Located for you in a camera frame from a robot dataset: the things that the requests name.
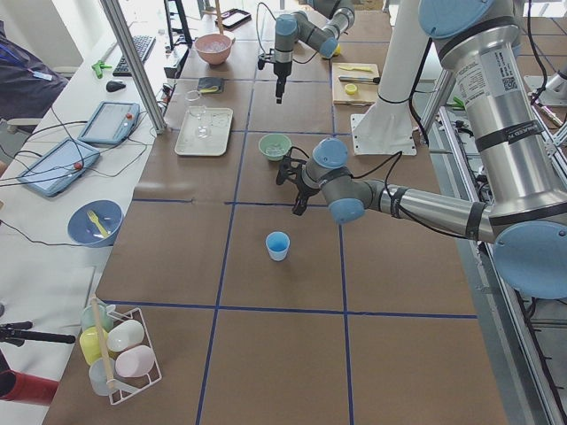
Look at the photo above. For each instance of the black tripod handle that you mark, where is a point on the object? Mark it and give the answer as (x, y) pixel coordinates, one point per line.
(18, 333)

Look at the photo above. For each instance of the yellow plastic cup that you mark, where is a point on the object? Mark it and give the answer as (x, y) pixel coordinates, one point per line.
(90, 346)

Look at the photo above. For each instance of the half lemon slice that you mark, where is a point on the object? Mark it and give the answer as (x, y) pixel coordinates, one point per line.
(351, 89)

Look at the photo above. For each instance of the wooden cutting board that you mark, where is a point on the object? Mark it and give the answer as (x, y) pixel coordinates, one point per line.
(367, 93)

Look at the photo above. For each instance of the yellow plastic fork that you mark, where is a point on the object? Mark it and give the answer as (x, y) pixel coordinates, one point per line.
(93, 218)

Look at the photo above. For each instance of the near blue teach pendant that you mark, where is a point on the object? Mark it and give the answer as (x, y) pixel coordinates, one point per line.
(57, 169)

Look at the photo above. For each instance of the clear plastic cup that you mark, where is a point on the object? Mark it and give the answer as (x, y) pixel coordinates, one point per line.
(98, 379)

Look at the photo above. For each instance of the green clamp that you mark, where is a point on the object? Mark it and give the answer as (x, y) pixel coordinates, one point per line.
(99, 68)

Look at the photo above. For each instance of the aluminium frame post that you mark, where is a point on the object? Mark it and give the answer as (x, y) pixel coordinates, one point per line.
(119, 26)

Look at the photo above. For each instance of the clear glass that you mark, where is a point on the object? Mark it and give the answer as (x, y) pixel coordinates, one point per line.
(199, 112)

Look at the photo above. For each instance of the white plastic cup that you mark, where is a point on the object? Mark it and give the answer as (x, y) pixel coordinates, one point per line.
(126, 335)

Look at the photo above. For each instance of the cream bear tray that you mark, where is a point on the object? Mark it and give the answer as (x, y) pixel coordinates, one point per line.
(187, 144)

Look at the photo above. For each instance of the yellow sponge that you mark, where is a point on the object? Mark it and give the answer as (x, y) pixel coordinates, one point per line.
(213, 89)

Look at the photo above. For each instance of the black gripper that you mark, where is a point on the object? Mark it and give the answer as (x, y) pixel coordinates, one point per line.
(306, 185)
(281, 70)

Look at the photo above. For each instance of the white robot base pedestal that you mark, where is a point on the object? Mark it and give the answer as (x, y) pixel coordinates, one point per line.
(386, 127)

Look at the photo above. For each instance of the light blue plastic cup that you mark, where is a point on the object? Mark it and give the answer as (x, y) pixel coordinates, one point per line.
(277, 244)

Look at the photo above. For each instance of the seated person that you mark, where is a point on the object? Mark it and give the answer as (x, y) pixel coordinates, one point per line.
(28, 87)

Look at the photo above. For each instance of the wooden rack handle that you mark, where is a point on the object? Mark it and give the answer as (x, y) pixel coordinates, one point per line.
(110, 381)

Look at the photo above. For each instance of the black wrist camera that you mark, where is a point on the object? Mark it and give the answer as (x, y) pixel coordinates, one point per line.
(264, 59)

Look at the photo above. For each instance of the green bowl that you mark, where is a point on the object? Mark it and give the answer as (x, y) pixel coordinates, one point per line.
(268, 139)

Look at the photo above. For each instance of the blue bowl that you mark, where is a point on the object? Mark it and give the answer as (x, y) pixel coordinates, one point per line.
(83, 232)

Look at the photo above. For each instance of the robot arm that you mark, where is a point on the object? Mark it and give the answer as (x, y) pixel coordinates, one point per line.
(525, 220)
(296, 26)

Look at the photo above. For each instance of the pink bowl with ice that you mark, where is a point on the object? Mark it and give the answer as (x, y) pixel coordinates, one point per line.
(213, 48)

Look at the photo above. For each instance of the clear ice cubes pile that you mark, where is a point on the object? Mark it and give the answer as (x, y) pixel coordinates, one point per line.
(275, 150)

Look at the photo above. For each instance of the white wire cup rack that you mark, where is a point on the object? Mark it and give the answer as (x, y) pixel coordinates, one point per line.
(128, 387)

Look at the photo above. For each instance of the blue teach pendant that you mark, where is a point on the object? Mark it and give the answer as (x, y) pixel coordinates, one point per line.
(57, 169)
(111, 123)

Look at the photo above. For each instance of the steel muddler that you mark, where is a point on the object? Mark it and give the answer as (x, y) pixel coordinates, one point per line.
(361, 80)

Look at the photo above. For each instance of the far blue teach pendant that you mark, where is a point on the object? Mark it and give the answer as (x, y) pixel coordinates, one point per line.
(111, 123)

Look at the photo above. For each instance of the pink plastic cup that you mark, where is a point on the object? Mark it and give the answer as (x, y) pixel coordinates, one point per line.
(135, 362)

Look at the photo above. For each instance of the red cylinder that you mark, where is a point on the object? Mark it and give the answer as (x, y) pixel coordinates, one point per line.
(27, 389)

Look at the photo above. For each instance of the yellow plastic knife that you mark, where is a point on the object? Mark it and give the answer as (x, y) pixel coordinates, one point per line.
(365, 69)

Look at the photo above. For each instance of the green plastic cup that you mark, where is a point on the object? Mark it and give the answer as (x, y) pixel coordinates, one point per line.
(88, 318)

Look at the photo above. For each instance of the black tray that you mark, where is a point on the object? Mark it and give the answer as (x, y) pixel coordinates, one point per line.
(234, 18)

